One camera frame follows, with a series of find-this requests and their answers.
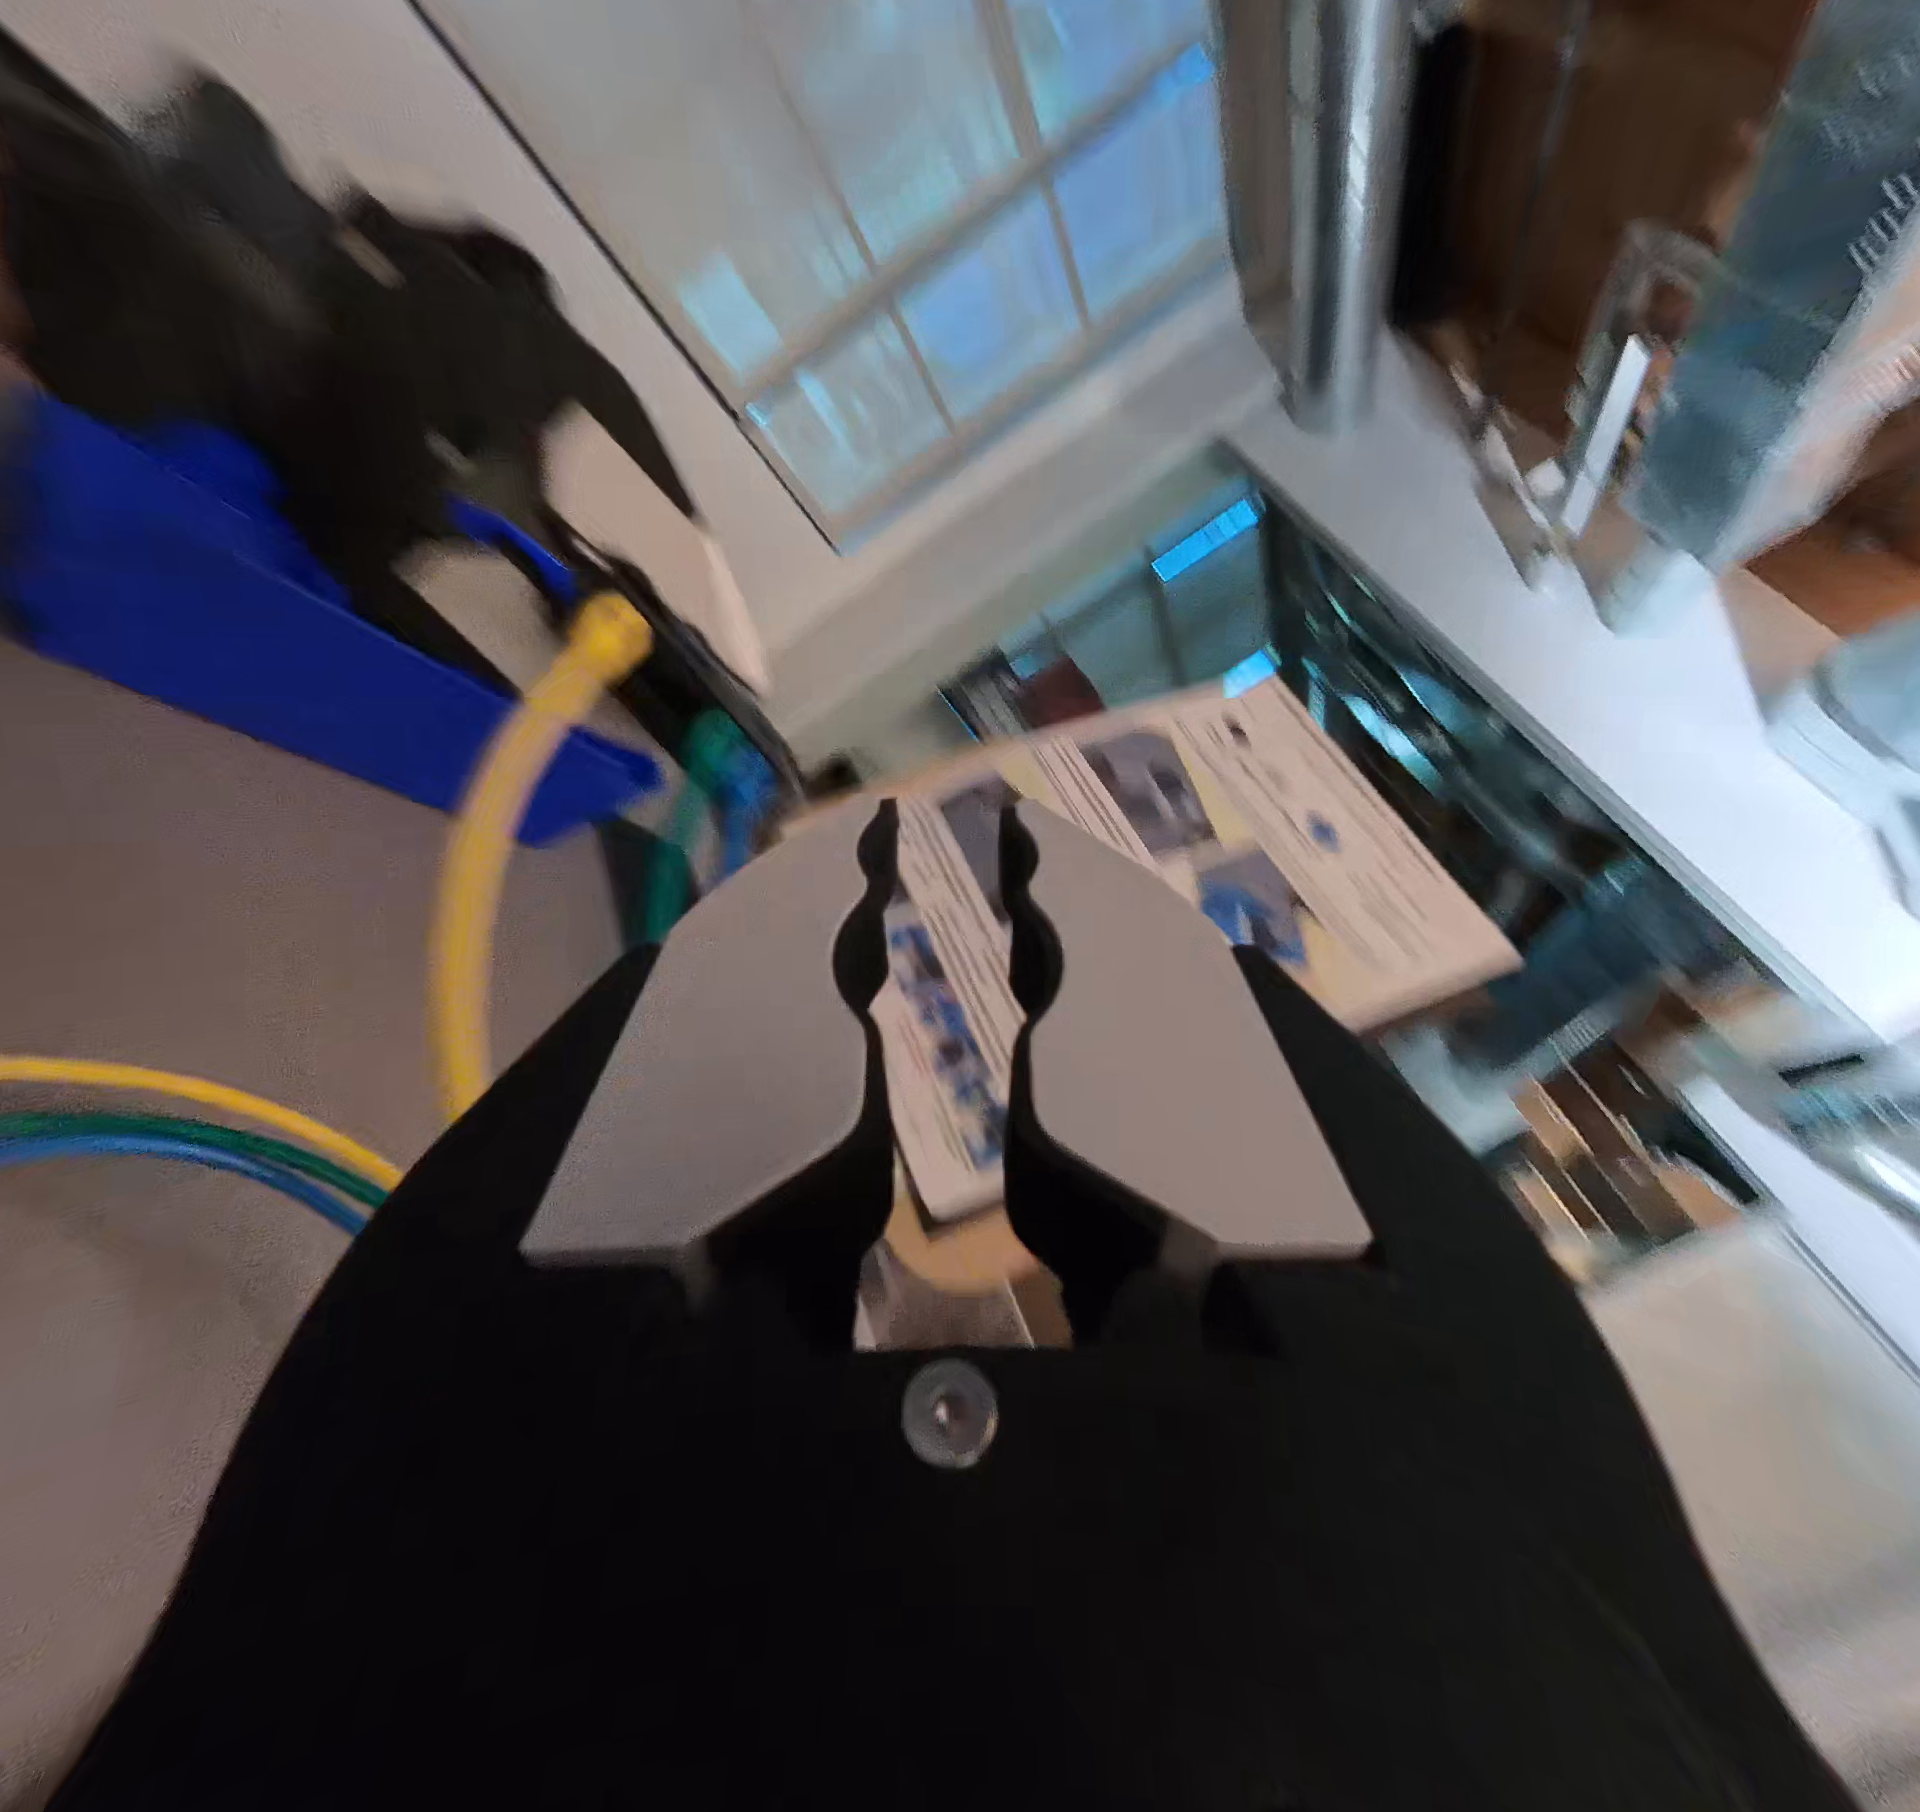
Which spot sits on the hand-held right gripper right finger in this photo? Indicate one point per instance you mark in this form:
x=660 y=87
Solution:
x=1168 y=1078

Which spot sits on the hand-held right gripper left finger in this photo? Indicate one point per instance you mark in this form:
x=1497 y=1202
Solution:
x=705 y=1063

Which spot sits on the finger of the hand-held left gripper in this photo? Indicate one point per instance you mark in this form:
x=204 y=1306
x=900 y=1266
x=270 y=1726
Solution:
x=646 y=538

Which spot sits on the blue plastic bin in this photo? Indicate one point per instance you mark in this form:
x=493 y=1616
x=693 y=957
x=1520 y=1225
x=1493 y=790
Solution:
x=226 y=642

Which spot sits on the printed instruction sheet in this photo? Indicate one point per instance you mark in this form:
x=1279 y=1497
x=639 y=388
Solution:
x=1319 y=866

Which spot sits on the white framed window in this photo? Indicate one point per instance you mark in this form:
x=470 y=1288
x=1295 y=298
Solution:
x=961 y=267

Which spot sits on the silver spiral air duct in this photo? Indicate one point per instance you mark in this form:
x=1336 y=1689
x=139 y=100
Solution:
x=1336 y=192

